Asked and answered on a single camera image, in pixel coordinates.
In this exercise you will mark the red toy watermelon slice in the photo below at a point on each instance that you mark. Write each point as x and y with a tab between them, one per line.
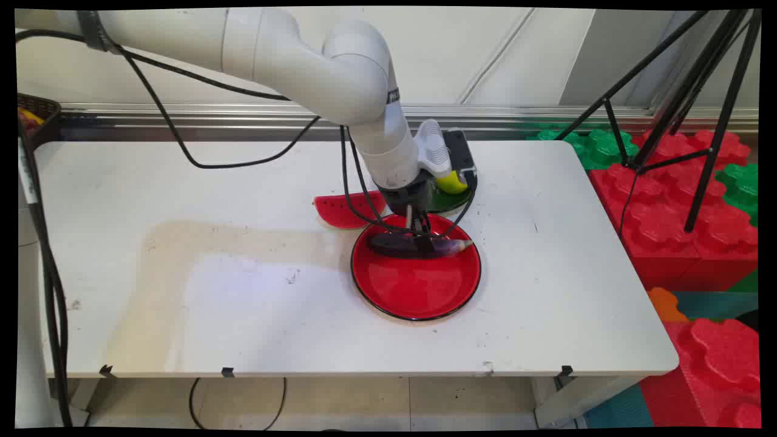
343	212

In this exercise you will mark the white ribbed camera mount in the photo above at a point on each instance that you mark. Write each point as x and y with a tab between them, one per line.
432	149

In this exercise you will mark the teal foam mat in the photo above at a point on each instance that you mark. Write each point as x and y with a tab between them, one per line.
716	303

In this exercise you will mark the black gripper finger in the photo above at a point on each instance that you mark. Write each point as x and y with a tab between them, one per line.
409	215
424	226

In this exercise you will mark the red round plate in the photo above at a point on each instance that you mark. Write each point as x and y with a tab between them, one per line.
419	282

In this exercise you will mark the orange foam piece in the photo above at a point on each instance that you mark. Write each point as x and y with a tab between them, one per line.
665	304

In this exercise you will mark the yellow-green toy lemon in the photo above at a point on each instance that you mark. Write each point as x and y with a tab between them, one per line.
450	183

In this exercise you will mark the dark green round plate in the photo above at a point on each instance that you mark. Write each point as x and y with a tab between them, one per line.
452	202

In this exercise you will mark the purple toy eggplant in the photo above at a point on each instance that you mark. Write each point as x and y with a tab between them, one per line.
394	246

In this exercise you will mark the metal wall rail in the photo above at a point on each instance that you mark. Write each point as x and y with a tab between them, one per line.
182	118

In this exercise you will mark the dark wicker basket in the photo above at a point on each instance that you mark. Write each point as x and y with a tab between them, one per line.
37	115

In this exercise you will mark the black tripod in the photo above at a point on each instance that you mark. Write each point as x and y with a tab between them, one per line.
698	91

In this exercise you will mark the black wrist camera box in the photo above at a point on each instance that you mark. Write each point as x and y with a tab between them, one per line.
459	152

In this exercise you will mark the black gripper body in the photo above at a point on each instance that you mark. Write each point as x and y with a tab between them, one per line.
403	195

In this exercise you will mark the white table leg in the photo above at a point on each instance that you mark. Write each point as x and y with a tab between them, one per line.
576	400

